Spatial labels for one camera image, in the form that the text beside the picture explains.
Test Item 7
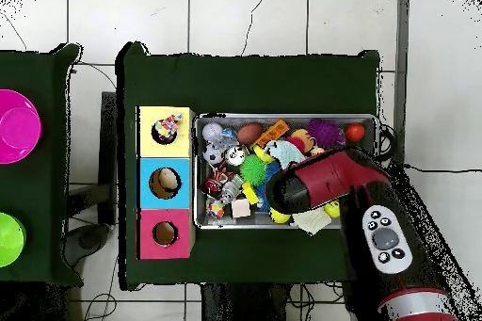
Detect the brown foam football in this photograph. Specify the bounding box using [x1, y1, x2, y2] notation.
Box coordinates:
[235, 121, 265, 145]

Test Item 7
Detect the small wooden block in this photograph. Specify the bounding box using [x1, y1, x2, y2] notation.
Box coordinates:
[230, 198, 252, 219]

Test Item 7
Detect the black equipment stand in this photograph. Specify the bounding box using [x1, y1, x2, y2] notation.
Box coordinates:
[97, 90, 119, 226]

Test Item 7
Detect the dark green side table cloth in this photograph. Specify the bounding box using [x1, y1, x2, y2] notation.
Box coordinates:
[0, 42, 84, 287]

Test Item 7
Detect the purple spiky rubber ball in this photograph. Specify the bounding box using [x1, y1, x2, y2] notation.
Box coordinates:
[305, 118, 346, 149]

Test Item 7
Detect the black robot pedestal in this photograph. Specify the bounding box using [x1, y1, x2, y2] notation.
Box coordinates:
[201, 282, 291, 321]

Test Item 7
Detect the orange plastic toy brick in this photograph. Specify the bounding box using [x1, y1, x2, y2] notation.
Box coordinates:
[250, 119, 290, 149]

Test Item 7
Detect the white baseball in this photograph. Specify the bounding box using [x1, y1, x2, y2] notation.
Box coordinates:
[201, 121, 225, 144]

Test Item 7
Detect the colourful patterned cloth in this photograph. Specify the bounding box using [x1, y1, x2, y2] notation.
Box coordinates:
[153, 112, 184, 140]

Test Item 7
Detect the cream waffle cloth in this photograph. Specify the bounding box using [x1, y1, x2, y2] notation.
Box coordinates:
[291, 205, 333, 237]

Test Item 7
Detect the small plain orange ball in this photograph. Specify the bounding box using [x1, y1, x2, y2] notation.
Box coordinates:
[345, 122, 366, 142]

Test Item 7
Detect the magenta plastic bowl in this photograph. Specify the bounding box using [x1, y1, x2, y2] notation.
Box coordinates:
[0, 88, 43, 165]

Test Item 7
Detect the black and white soccer ball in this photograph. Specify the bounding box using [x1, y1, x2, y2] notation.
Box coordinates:
[202, 144, 224, 166]

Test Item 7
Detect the grey metal pole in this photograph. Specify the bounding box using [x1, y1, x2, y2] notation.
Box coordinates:
[391, 0, 411, 166]

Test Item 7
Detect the plain yellow foam ball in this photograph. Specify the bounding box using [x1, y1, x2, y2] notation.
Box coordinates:
[269, 208, 292, 224]

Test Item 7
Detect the shallow silver mesh bin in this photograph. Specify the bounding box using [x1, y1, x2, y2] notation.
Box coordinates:
[193, 111, 380, 230]

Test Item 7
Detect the lime green plastic bowl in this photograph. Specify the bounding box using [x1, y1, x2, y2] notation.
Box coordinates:
[0, 211, 26, 268]

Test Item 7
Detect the mint green waffle cloth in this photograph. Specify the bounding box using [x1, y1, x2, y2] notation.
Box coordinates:
[263, 139, 307, 169]

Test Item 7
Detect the wooden box with three holes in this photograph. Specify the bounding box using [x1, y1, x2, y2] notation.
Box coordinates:
[135, 104, 197, 261]

